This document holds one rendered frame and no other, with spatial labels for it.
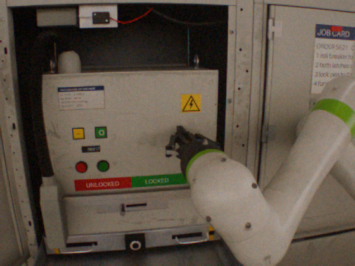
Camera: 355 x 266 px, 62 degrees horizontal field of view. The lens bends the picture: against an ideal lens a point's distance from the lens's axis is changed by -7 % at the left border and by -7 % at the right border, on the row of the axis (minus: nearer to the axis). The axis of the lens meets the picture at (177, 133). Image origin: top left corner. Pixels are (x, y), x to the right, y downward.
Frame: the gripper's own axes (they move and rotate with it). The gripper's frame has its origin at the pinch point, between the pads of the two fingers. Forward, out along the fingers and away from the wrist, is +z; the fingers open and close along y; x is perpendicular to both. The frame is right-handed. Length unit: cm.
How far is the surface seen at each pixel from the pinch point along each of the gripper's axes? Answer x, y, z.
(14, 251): -35, -51, 3
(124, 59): 16, -12, 83
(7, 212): -22, -51, 4
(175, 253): -38.3, -1.9, 0.5
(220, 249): -37.9, 12.3, -1.0
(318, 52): 21.7, 41.7, 2.6
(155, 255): -38.2, -8.0, 0.3
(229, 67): 17.0, 14.8, 5.5
